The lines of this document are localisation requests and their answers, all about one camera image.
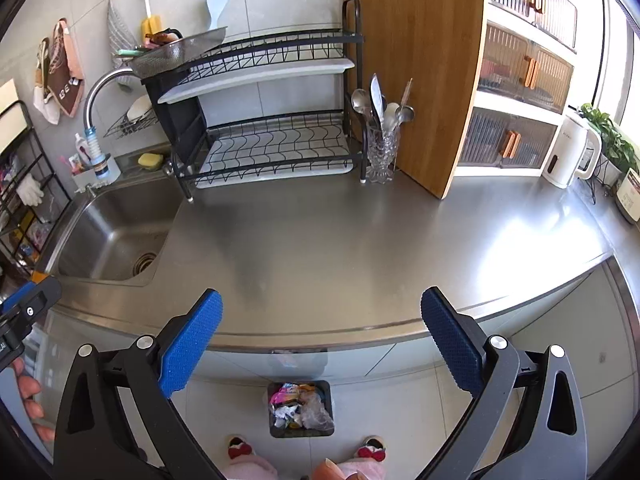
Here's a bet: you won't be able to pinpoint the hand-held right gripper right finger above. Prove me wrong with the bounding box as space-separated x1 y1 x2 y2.
417 286 588 480

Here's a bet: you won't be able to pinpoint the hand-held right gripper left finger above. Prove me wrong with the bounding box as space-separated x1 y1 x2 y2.
52 287 226 480

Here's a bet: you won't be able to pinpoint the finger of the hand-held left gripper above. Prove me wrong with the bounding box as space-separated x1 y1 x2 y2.
0 275 62 319

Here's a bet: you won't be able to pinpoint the square metal trash bin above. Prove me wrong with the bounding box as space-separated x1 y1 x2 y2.
266 380 336 440

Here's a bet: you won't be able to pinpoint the person's left hand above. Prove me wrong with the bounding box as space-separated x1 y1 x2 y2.
10 357 57 443

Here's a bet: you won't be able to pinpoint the stainless steel sink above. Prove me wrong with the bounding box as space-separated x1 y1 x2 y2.
37 180 186 286

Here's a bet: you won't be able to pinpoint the white gloves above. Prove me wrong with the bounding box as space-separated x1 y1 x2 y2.
15 172 46 207

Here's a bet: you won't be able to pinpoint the left slipper with red bow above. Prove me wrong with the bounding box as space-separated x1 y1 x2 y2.
227 435 251 461

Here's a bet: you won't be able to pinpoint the slipper with red bow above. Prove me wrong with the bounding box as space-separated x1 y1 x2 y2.
357 436 388 462
227 435 251 461

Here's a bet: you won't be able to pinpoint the pile of mixed wrappers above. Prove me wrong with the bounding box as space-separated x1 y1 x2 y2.
270 384 333 430

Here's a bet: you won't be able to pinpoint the white sink caddy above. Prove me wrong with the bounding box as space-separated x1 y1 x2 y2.
71 162 121 193

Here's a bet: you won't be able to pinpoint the right slipper with red bow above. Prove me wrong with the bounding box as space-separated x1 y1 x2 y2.
357 436 388 462

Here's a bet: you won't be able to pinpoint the pink fleece pants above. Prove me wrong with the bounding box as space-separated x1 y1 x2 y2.
222 455 386 480

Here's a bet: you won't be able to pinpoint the blue white faucet filter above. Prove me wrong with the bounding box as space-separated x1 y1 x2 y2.
85 127 122 182

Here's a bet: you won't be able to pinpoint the beige panel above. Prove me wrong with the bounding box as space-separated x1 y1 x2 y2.
0 79 26 156

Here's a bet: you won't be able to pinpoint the glass utensil holder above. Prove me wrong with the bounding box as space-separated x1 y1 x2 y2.
365 122 401 185

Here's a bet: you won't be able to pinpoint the wide white drip tray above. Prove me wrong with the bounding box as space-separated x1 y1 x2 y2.
195 120 358 188

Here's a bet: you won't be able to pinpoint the white hanging cloth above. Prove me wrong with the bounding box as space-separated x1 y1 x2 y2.
32 37 61 126

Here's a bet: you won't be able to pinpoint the white electric kettle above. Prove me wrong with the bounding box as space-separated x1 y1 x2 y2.
541 111 603 190

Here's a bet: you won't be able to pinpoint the white dish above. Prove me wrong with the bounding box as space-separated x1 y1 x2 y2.
125 94 153 122

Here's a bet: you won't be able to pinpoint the curved metal faucet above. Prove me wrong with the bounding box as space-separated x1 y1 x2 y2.
82 69 138 133

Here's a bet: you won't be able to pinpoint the black two-tier dish rack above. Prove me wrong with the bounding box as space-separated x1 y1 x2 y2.
140 0 368 203

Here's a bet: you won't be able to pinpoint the pink brown hanging towel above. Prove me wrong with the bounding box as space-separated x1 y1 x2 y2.
47 19 86 118

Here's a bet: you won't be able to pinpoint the white rice cooker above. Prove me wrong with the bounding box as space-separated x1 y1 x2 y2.
612 167 640 226

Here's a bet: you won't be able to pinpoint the small metal spoon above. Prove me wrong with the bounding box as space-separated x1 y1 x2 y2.
382 102 416 133

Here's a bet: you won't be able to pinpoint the thin straw brush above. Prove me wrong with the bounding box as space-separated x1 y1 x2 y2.
394 77 415 171

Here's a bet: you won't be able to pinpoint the white storage drawer cabinet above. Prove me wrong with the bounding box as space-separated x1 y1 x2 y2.
452 0 581 178

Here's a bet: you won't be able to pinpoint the large metal spoon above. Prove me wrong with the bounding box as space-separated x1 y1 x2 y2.
351 89 373 128

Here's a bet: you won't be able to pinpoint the metal knife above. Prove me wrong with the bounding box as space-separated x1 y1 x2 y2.
369 74 386 128

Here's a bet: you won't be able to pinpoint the green potted plant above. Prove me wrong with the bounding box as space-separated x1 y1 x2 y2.
577 102 640 173

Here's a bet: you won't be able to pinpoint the narrow white drip tray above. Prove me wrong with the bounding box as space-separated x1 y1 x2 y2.
157 57 357 106

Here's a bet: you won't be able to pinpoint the metal mesh colander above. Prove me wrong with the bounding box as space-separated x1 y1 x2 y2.
131 26 228 80

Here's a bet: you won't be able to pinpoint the wooden cutting board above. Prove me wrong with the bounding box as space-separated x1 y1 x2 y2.
343 0 486 200

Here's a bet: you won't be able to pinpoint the grey striped hanging cloth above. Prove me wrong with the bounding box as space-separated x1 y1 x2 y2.
106 0 138 68

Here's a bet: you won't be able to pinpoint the window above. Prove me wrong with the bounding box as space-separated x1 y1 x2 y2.
597 0 640 131

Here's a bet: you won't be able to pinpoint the light blue rice paddle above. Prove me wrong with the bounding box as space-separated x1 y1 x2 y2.
205 0 231 31

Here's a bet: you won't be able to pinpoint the black wire shelf rack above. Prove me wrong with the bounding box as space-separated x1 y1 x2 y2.
0 100 73 281

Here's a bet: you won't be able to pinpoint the black wire wall basket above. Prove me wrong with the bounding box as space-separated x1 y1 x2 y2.
102 107 158 140

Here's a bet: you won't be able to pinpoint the black wire plant stand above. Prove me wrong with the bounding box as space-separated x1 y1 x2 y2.
585 155 626 206

